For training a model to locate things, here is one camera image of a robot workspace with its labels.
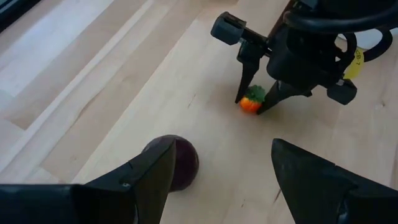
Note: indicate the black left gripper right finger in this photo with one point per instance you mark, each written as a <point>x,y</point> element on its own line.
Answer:
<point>311,193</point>

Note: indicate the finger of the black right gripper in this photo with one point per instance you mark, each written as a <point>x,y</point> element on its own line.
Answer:
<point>280,93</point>
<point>250,62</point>

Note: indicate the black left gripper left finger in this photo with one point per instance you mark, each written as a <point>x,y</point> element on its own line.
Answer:
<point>140,193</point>

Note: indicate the small orange fruit green top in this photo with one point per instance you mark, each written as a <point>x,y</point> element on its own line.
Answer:
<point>250,104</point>

